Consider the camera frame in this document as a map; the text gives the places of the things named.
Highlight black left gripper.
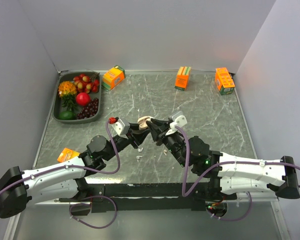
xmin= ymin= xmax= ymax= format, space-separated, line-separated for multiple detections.
xmin=103 ymin=122 xmax=150 ymax=161

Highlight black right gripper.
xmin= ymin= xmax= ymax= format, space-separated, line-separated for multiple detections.
xmin=146 ymin=117 xmax=189 ymax=167

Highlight beige earbud charging case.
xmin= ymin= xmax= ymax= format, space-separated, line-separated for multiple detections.
xmin=137 ymin=116 xmax=153 ymax=130

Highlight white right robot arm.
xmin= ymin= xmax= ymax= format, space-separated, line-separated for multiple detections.
xmin=145 ymin=116 xmax=300 ymax=199

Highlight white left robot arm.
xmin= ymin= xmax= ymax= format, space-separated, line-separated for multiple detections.
xmin=0 ymin=121 xmax=150 ymax=219

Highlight orange sponge pack back middle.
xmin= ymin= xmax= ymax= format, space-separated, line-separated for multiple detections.
xmin=174 ymin=66 xmax=192 ymax=91

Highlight orange sponge pack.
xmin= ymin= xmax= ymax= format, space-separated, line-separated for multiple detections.
xmin=174 ymin=66 xmax=192 ymax=91
xmin=102 ymin=65 xmax=126 ymax=91

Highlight dark purple grape bunch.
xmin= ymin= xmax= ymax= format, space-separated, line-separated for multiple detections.
xmin=76 ymin=97 xmax=99 ymax=120

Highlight orange sponge pack back left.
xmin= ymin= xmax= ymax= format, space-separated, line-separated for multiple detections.
xmin=102 ymin=65 xmax=126 ymax=91

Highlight red apple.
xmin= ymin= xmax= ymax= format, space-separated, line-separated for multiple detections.
xmin=75 ymin=92 xmax=91 ymax=107

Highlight red yellow lychee bunch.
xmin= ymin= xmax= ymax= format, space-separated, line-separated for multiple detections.
xmin=73 ymin=73 xmax=100 ymax=94

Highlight green avocado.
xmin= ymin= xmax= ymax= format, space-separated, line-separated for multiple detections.
xmin=58 ymin=110 xmax=76 ymax=121

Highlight orange box front left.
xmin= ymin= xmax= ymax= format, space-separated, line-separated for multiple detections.
xmin=57 ymin=147 xmax=80 ymax=163

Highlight orange box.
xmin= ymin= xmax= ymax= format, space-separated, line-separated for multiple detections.
xmin=214 ymin=67 xmax=235 ymax=95
xmin=57 ymin=147 xmax=80 ymax=163

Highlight orange box back right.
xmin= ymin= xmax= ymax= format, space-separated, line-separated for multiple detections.
xmin=214 ymin=67 xmax=235 ymax=95

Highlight orange yellow flower pineapple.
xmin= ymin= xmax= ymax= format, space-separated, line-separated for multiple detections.
xmin=58 ymin=81 xmax=77 ymax=111

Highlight dark grey fruit tray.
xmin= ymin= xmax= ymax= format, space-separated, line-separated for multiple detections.
xmin=52 ymin=71 xmax=102 ymax=125

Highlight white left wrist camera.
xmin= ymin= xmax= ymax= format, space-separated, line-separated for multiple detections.
xmin=107 ymin=117 xmax=131 ymax=139

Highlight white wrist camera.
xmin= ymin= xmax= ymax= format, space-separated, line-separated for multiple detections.
xmin=107 ymin=117 xmax=131 ymax=139
xmin=165 ymin=110 xmax=188 ymax=136

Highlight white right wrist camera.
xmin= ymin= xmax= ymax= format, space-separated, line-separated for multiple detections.
xmin=165 ymin=110 xmax=188 ymax=136

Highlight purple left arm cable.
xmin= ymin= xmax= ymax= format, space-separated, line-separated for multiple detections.
xmin=0 ymin=121 xmax=121 ymax=213

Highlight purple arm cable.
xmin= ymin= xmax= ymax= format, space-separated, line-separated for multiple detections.
xmin=174 ymin=126 xmax=300 ymax=198
xmin=0 ymin=121 xmax=121 ymax=213

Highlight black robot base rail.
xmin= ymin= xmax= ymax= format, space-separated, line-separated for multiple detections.
xmin=58 ymin=182 xmax=237 ymax=213

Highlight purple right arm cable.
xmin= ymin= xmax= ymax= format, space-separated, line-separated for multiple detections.
xmin=174 ymin=126 xmax=300 ymax=198

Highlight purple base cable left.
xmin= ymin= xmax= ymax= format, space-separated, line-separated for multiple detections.
xmin=68 ymin=195 xmax=118 ymax=230

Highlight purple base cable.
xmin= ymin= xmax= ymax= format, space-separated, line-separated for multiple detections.
xmin=68 ymin=195 xmax=118 ymax=230
xmin=205 ymin=192 xmax=253 ymax=223

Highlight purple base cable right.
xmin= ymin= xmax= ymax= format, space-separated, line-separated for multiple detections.
xmin=205 ymin=192 xmax=253 ymax=223

